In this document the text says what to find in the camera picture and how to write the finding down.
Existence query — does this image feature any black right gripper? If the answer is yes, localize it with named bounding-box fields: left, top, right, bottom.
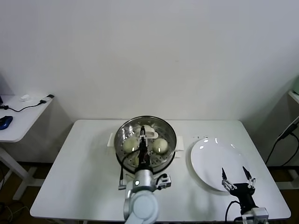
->
left=221, top=166, right=259, bottom=212

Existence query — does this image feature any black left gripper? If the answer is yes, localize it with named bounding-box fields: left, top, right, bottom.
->
left=136, top=126, right=152, bottom=173

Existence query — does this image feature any round glass pot lid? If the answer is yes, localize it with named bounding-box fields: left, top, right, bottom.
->
left=114, top=115, right=178, bottom=175

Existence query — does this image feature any perforated steel steamer basket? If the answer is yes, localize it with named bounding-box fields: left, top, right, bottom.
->
left=114, top=115, right=178, bottom=175

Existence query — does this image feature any large white plate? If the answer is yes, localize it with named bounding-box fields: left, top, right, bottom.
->
left=190, top=138, right=250, bottom=193

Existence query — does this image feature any white electric cooker base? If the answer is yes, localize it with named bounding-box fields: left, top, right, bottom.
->
left=107, top=133, right=185, bottom=187

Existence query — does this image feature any black power brick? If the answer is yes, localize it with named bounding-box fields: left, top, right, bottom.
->
left=278, top=114, right=299, bottom=140

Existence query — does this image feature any white side table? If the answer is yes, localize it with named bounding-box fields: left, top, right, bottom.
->
left=0, top=94, right=56, bottom=200

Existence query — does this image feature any blue computer mouse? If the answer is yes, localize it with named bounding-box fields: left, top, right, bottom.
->
left=0, top=116, right=14, bottom=130

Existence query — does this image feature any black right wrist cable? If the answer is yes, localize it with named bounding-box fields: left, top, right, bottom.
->
left=225, top=200, right=242, bottom=222

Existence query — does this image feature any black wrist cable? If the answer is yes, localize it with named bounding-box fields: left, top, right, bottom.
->
left=225, top=200, right=242, bottom=222
left=118, top=150, right=141, bottom=191

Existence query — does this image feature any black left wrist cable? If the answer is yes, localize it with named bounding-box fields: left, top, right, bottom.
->
left=118, top=150, right=141, bottom=191

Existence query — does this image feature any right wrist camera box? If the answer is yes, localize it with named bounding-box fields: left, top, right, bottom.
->
left=241, top=207, right=269, bottom=221

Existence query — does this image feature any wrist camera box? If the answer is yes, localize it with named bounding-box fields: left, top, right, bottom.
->
left=156, top=173, right=172, bottom=190
left=241, top=207, right=269, bottom=221

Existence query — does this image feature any black hanging power cable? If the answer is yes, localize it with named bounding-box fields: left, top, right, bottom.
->
left=266, top=135, right=299, bottom=168

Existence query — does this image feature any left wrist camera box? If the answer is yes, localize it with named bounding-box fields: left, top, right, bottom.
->
left=156, top=173, right=172, bottom=190

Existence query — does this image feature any thin black desk cable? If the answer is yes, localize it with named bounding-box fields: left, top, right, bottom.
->
left=0, top=99, right=46, bottom=112

